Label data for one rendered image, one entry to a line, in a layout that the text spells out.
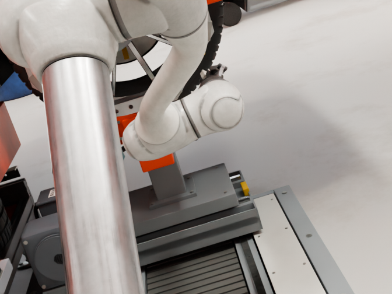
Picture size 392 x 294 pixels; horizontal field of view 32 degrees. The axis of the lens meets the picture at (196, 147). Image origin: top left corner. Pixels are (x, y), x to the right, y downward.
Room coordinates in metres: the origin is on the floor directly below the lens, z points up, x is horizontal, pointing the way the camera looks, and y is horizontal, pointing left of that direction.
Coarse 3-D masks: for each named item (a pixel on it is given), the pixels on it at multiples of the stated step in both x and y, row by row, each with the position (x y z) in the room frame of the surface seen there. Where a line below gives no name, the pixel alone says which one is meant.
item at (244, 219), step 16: (240, 176) 2.23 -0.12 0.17; (240, 192) 2.14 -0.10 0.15; (240, 208) 1.99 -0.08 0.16; (256, 208) 1.93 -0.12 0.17; (192, 224) 1.99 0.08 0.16; (208, 224) 1.93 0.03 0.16; (224, 224) 1.93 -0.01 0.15; (240, 224) 1.93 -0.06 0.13; (256, 224) 1.93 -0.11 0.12; (144, 240) 1.99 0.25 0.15; (160, 240) 1.94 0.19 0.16; (176, 240) 1.94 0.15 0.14; (192, 240) 1.94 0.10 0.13; (208, 240) 1.93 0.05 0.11; (224, 240) 1.93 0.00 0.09; (144, 256) 1.94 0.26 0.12; (160, 256) 1.94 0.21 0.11
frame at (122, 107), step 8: (208, 16) 1.91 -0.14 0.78; (208, 24) 1.91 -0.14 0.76; (208, 32) 1.91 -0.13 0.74; (208, 40) 1.91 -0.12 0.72; (32, 80) 1.91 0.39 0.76; (40, 88) 1.91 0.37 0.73; (128, 96) 1.97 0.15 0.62; (136, 96) 1.96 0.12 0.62; (176, 96) 1.91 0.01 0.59; (120, 104) 1.92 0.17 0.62; (128, 104) 1.92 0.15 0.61; (136, 104) 1.92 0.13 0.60; (120, 112) 1.92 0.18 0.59; (128, 112) 1.92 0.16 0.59
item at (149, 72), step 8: (160, 40) 2.02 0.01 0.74; (136, 48) 2.02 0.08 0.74; (136, 56) 2.02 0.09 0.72; (144, 64) 2.02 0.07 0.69; (112, 72) 2.02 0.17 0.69; (152, 72) 2.02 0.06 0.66; (112, 80) 2.02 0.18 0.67; (128, 80) 2.22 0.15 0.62; (136, 80) 2.19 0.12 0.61; (144, 80) 2.14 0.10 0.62; (152, 80) 2.02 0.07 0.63; (112, 88) 2.02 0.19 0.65; (120, 88) 2.12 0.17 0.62; (128, 88) 2.10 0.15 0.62; (136, 88) 2.07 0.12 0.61; (144, 88) 2.03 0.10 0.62; (120, 96) 2.01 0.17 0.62
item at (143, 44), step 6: (144, 36) 2.14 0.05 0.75; (138, 42) 2.14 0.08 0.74; (144, 42) 2.14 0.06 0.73; (150, 42) 2.14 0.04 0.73; (138, 48) 2.14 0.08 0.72; (144, 48) 2.14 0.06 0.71; (120, 54) 2.14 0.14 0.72; (132, 54) 2.14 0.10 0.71; (120, 60) 2.14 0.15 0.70; (126, 60) 2.14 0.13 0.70
